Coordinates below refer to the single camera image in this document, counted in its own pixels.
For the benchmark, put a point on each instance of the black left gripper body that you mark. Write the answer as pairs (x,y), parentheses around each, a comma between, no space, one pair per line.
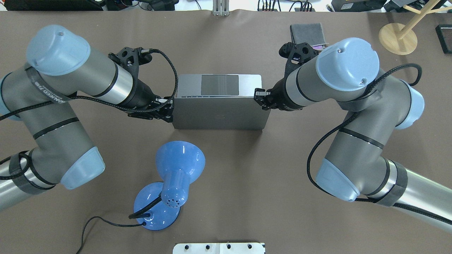
(140,94)

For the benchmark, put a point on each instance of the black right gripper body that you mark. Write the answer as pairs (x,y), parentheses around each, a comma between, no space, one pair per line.
(282,94)

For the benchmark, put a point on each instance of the grey laptop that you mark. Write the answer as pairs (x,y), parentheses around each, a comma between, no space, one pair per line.
(218,101)

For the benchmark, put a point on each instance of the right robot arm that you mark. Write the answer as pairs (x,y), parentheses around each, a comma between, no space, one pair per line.
(347,162)

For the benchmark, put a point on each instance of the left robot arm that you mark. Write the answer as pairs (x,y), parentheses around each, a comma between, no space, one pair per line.
(62,66)

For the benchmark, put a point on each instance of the blue desk lamp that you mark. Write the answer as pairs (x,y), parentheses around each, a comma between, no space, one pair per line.
(158,204)

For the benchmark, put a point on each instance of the grey folded cloth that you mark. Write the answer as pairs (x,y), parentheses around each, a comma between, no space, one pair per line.
(312,34)

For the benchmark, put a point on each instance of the round wooden stand base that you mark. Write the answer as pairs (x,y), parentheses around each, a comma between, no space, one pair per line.
(388,38)

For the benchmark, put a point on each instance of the wooden stand pole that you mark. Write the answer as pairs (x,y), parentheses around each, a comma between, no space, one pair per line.
(429,7)

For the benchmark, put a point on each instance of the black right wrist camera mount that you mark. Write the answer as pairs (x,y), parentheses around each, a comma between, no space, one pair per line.
(296,55)

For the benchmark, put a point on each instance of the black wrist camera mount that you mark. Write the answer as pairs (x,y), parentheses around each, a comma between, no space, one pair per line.
(131,58)
(296,55)

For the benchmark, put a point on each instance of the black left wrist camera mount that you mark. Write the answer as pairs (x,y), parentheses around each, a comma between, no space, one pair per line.
(131,58)

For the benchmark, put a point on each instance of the white perforated bracket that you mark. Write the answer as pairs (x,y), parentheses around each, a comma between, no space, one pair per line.
(220,248)

